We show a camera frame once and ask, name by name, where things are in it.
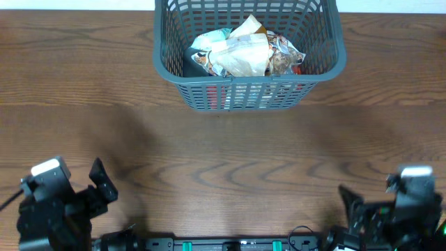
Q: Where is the grey plastic basket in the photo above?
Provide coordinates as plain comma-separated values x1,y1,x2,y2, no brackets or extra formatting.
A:
153,0,346,111

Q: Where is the cream brown snack bag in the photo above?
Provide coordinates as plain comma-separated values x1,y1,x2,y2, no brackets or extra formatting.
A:
190,15,267,77

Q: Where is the orange spaghetti packet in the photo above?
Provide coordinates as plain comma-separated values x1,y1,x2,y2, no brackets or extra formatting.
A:
205,65,302,107

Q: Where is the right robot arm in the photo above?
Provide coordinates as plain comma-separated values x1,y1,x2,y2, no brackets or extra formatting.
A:
322,176,445,251

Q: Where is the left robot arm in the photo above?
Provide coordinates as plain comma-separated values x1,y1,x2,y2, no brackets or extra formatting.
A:
17,156,146,251

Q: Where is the beige paper pouch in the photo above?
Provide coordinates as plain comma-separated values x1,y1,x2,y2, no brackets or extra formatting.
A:
209,33,270,77

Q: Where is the brown white snack bag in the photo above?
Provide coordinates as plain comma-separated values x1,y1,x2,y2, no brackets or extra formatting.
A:
266,31,306,75

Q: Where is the teal snack packet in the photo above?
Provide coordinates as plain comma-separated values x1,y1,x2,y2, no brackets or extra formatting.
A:
191,28,233,51

